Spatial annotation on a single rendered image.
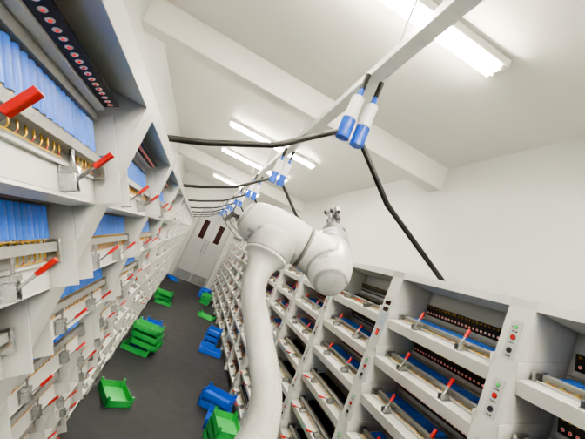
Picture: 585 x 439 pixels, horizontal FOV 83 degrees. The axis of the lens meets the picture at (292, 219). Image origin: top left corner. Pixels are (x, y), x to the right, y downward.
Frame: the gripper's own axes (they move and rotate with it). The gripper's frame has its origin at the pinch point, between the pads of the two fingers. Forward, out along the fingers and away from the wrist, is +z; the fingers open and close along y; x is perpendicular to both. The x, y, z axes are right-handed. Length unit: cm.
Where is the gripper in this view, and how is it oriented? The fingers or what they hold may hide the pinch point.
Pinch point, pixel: (335, 212)
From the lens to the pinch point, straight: 109.9
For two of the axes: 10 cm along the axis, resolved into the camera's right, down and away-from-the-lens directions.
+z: 1.5, -4.0, 9.1
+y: -3.1, -8.9, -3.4
